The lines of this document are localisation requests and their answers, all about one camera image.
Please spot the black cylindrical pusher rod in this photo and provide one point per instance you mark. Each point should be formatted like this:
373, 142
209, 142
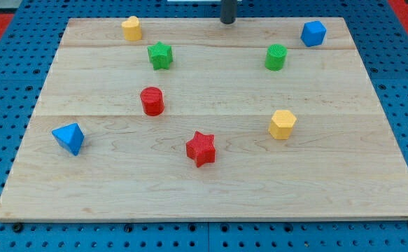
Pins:
228, 11

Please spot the blue cube block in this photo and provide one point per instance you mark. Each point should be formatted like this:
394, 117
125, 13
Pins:
313, 33

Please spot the yellow heart block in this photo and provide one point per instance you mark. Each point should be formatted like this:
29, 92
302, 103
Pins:
131, 29

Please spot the green cylinder block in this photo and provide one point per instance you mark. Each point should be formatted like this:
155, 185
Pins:
275, 57

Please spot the green star block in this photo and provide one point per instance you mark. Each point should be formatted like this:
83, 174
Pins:
160, 55

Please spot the wooden board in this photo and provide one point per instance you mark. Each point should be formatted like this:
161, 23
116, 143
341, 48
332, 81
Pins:
341, 161

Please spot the red cylinder block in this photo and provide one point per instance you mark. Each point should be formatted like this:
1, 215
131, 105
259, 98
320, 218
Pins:
152, 101

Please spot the yellow hexagon block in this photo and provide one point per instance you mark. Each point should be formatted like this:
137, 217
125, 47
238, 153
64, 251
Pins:
281, 124

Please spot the red star block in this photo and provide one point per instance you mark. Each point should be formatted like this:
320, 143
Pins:
201, 149

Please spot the blue triangular block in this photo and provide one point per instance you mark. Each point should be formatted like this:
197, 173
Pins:
69, 137

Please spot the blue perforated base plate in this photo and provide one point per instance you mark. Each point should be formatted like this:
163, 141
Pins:
26, 52

